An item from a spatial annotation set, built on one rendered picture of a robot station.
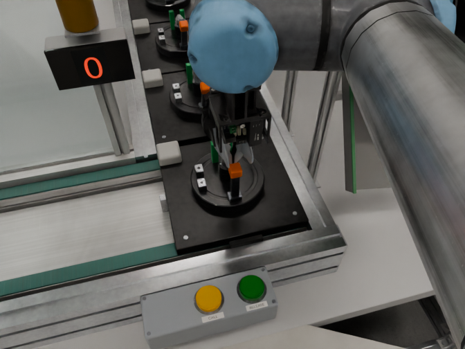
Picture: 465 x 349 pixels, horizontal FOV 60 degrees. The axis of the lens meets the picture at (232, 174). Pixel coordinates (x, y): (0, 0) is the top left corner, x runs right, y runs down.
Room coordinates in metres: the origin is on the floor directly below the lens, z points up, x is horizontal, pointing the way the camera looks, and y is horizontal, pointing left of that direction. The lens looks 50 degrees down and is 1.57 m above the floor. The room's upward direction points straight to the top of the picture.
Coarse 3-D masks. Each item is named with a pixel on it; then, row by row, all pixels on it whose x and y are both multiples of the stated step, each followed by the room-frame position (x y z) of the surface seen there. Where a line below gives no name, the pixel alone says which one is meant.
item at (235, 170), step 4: (232, 164) 0.44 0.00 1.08; (236, 164) 0.44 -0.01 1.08; (228, 168) 0.44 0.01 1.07; (232, 168) 0.43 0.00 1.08; (236, 168) 0.43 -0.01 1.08; (240, 168) 0.43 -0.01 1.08; (232, 172) 0.43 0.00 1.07; (236, 172) 0.43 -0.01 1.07; (240, 172) 0.43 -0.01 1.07; (232, 176) 0.43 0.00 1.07; (236, 176) 0.43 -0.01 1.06; (240, 176) 0.43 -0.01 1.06; (232, 180) 0.43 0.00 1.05; (236, 180) 0.43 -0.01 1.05; (232, 184) 0.43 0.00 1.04; (236, 184) 0.43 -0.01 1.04; (232, 188) 0.43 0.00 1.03; (236, 188) 0.43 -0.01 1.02; (232, 192) 0.43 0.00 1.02; (236, 192) 0.43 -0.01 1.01; (232, 196) 0.43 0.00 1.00
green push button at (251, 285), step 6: (246, 276) 0.29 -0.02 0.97; (252, 276) 0.29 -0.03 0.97; (240, 282) 0.29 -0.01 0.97; (246, 282) 0.29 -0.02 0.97; (252, 282) 0.29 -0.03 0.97; (258, 282) 0.29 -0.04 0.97; (240, 288) 0.28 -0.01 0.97; (246, 288) 0.27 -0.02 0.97; (252, 288) 0.27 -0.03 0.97; (258, 288) 0.27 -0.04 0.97; (246, 294) 0.26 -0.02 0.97; (252, 294) 0.26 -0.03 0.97; (258, 294) 0.26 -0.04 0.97; (252, 300) 0.26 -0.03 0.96
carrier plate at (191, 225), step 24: (192, 144) 0.59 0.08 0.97; (264, 144) 0.59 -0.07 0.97; (168, 168) 0.53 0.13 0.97; (192, 168) 0.53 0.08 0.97; (264, 168) 0.53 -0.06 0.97; (168, 192) 0.47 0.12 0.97; (264, 192) 0.47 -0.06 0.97; (288, 192) 0.47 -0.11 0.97; (192, 216) 0.41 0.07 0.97; (216, 216) 0.41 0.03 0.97; (240, 216) 0.41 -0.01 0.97; (264, 216) 0.41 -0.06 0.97; (288, 216) 0.41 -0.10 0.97; (192, 240) 0.36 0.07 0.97; (216, 240) 0.36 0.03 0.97
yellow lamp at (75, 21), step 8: (56, 0) 0.54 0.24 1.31; (64, 0) 0.53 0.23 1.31; (72, 0) 0.53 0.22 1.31; (80, 0) 0.54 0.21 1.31; (88, 0) 0.55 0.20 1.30; (64, 8) 0.53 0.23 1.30; (72, 8) 0.53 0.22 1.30; (80, 8) 0.54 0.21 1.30; (88, 8) 0.54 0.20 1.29; (64, 16) 0.53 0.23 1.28; (72, 16) 0.53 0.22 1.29; (80, 16) 0.53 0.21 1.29; (88, 16) 0.54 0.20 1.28; (96, 16) 0.56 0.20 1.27; (64, 24) 0.54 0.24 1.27; (72, 24) 0.53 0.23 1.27; (80, 24) 0.53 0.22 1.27; (88, 24) 0.54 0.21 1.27; (96, 24) 0.55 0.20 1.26; (72, 32) 0.53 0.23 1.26; (80, 32) 0.53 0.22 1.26
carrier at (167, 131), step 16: (144, 80) 0.78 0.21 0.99; (160, 80) 0.79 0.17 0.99; (176, 80) 0.81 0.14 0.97; (192, 80) 0.74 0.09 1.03; (160, 96) 0.75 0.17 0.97; (176, 96) 0.71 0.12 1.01; (192, 96) 0.72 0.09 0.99; (160, 112) 0.69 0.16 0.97; (176, 112) 0.69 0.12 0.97; (192, 112) 0.67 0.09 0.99; (160, 128) 0.64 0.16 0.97; (176, 128) 0.64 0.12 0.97; (192, 128) 0.64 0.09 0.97
